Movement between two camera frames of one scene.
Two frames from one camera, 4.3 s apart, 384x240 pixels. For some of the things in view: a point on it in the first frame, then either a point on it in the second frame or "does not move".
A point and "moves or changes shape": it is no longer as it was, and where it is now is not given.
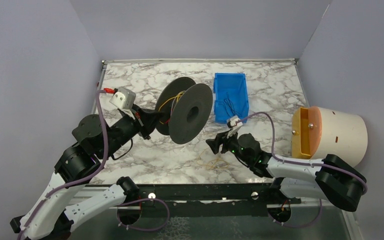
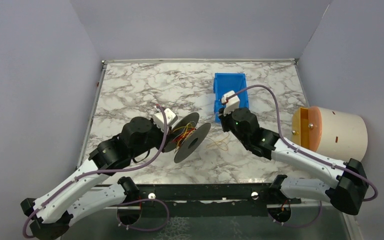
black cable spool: (187, 106) → (192, 142)
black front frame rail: (193, 200) does not move
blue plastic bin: (230, 97) does not move
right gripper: (225, 144) → (224, 122)
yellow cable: (212, 163) moves or changes shape
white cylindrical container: (318, 132) does not move
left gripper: (142, 123) → (162, 139)
